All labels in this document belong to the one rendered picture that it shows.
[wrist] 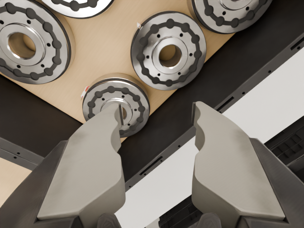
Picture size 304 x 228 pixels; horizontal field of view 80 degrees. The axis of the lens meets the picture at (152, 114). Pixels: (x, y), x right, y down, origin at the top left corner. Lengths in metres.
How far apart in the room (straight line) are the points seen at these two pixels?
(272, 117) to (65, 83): 0.54
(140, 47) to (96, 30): 0.07
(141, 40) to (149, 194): 0.56
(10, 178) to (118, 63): 0.33
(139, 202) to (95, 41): 0.60
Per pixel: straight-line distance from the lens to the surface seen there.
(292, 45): 0.24
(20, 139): 0.27
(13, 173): 0.47
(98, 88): 0.27
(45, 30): 0.27
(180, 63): 0.26
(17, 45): 0.30
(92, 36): 0.28
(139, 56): 0.26
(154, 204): 0.76
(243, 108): 0.56
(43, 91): 0.33
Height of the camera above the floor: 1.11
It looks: 58 degrees down
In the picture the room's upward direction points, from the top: 169 degrees clockwise
